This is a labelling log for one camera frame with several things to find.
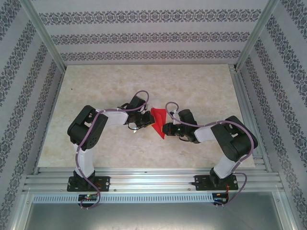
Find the red cloth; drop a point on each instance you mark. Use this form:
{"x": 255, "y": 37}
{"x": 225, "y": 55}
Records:
{"x": 158, "y": 119}

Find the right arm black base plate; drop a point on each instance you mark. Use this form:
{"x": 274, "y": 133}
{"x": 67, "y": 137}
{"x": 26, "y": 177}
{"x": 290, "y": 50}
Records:
{"x": 200, "y": 183}

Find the aluminium frame post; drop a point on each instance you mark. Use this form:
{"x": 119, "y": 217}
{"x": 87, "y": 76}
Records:
{"x": 256, "y": 33}
{"x": 46, "y": 33}

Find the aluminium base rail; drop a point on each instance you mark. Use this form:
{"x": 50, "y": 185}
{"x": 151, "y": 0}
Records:
{"x": 153, "y": 179}

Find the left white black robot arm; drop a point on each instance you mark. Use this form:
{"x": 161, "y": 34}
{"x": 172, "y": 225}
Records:
{"x": 79, "y": 129}

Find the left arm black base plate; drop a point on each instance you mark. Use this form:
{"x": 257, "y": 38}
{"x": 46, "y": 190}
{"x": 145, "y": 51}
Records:
{"x": 104, "y": 183}

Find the aluminium table edge rail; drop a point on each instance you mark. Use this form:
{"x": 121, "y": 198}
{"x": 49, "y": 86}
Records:
{"x": 242, "y": 95}

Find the grey sheet metal panel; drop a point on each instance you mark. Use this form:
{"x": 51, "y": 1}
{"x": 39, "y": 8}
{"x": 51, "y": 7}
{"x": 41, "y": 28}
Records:
{"x": 153, "y": 216}

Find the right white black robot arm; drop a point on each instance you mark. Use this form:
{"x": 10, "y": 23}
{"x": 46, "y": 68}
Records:
{"x": 230, "y": 143}

